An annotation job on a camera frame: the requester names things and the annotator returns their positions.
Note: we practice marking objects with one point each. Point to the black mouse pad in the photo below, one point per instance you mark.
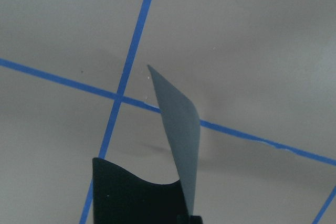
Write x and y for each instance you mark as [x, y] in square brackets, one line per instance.
[122, 197]

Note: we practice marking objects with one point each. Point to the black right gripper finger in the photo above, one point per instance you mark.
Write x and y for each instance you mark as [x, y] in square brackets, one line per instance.
[195, 220]

